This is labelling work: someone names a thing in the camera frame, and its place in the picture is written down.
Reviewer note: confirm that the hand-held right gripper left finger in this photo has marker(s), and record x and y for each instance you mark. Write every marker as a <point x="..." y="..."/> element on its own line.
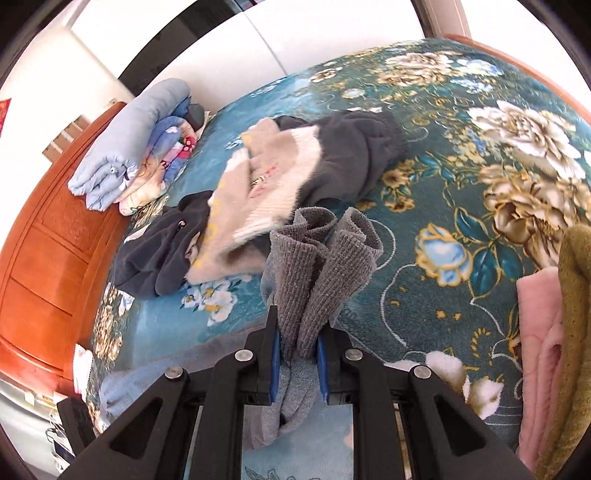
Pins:
<point x="274" y="360"/>

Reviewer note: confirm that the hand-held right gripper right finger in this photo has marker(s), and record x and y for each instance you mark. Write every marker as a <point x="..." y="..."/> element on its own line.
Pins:
<point x="322" y="364"/>

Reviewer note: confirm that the grey knitted garment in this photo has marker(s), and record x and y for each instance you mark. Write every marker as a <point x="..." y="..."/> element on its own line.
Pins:
<point x="318" y="272"/>

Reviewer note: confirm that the beige and white fleece garment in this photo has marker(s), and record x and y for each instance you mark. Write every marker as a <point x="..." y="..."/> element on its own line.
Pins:
<point x="258" y="203"/>

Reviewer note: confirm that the teal floral blanket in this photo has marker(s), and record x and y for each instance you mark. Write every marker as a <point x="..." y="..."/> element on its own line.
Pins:
<point x="461" y="230"/>

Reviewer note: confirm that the dark grey fleece garment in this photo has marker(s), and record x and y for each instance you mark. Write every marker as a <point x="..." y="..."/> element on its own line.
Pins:
<point x="341" y="157"/>

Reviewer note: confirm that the pink fleece garment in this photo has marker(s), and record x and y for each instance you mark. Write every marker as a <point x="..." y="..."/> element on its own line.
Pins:
<point x="540" y="350"/>

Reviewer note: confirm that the floral printed folded quilt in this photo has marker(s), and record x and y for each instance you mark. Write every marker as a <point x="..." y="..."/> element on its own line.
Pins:
<point x="159" y="159"/>

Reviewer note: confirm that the olive green knitted garment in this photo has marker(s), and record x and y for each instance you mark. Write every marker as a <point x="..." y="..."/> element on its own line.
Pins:
<point x="575" y="350"/>

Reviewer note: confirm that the wooden headboard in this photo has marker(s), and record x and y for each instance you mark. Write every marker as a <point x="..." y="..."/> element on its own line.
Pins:
<point x="51" y="240"/>

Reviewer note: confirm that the light blue folded quilt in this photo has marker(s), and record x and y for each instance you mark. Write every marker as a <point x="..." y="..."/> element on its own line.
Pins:
<point x="124" y="143"/>

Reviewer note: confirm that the wooden bed frame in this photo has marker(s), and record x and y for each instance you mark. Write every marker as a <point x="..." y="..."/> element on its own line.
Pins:
<point x="521" y="69"/>

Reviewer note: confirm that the red wall decoration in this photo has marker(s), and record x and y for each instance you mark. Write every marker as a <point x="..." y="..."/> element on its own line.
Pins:
<point x="3" y="115"/>

